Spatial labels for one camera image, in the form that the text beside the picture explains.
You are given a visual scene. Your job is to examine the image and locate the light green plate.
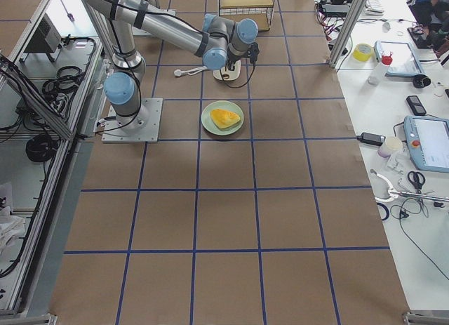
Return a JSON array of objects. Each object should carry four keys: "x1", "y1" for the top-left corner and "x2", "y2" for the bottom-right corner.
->
[{"x1": 201, "y1": 100, "x2": 244, "y2": 135}]

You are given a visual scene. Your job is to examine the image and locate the blue teach pendant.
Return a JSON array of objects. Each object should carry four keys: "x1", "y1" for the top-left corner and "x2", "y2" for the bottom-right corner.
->
[
  {"x1": 403, "y1": 116, "x2": 448, "y2": 173},
  {"x1": 374, "y1": 41, "x2": 424, "y2": 77}
]

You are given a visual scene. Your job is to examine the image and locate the black phone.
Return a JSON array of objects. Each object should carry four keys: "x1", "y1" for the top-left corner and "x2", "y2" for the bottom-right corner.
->
[{"x1": 406, "y1": 95, "x2": 427, "y2": 116}]

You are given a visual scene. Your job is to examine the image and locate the white toaster power cord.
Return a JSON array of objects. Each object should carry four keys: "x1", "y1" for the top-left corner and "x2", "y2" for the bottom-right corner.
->
[{"x1": 174, "y1": 65, "x2": 214, "y2": 78}]

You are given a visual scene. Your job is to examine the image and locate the blue tape roll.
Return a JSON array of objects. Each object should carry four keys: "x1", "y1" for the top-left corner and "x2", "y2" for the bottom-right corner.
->
[{"x1": 376, "y1": 202, "x2": 390, "y2": 221}]

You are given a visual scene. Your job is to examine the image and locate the grid-pattern wooden basket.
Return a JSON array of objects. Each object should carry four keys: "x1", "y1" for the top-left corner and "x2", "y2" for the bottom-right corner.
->
[{"x1": 217, "y1": 0, "x2": 276, "y2": 32}]

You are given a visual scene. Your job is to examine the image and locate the black scissors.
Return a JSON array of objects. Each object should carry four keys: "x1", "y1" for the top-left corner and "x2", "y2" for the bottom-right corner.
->
[{"x1": 407, "y1": 171, "x2": 426, "y2": 194}]

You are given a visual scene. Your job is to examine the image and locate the golden triangular pastry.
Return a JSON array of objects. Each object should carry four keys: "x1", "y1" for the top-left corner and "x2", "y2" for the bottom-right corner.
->
[{"x1": 210, "y1": 108, "x2": 241, "y2": 130}]

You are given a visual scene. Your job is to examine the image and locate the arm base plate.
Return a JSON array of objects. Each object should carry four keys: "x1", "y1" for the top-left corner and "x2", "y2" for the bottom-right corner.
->
[
  {"x1": 101, "y1": 98, "x2": 163, "y2": 143},
  {"x1": 131, "y1": 8, "x2": 177, "y2": 37}
]

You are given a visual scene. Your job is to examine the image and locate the white two-slot toaster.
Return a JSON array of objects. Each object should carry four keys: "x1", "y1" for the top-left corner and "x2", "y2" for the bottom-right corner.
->
[{"x1": 213, "y1": 60, "x2": 241, "y2": 81}]

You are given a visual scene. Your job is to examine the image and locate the black power adapter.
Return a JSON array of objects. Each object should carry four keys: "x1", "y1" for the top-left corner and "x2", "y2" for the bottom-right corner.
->
[{"x1": 356, "y1": 132, "x2": 385, "y2": 147}]

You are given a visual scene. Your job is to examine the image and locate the blue teach pendant far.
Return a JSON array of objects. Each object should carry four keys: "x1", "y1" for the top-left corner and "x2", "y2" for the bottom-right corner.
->
[{"x1": 374, "y1": 41, "x2": 424, "y2": 77}]

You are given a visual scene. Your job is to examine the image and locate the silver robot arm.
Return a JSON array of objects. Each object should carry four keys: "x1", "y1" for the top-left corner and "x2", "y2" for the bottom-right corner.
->
[{"x1": 134, "y1": 37, "x2": 249, "y2": 140}]

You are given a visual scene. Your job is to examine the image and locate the red-capped plastic bottle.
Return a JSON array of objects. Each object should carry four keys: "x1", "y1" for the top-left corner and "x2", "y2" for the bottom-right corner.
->
[{"x1": 367, "y1": 51, "x2": 393, "y2": 86}]

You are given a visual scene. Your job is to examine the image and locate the aluminium frame post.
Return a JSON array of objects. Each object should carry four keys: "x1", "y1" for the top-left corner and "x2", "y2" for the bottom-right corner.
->
[{"x1": 328, "y1": 0, "x2": 367, "y2": 68}]

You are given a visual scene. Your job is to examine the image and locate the white paper cup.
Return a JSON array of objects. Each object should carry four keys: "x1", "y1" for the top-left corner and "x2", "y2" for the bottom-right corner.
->
[{"x1": 377, "y1": 136, "x2": 403, "y2": 158}]

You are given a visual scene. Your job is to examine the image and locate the yellow tape roll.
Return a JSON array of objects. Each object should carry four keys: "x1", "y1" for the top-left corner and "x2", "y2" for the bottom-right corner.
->
[{"x1": 352, "y1": 43, "x2": 374, "y2": 62}]

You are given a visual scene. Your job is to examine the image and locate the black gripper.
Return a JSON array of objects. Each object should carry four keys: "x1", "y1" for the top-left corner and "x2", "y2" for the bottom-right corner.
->
[{"x1": 225, "y1": 53, "x2": 246, "y2": 72}]

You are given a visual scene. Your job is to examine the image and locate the blue teach pendant near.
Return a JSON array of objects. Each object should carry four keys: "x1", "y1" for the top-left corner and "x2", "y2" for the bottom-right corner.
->
[{"x1": 403, "y1": 116, "x2": 448, "y2": 173}]

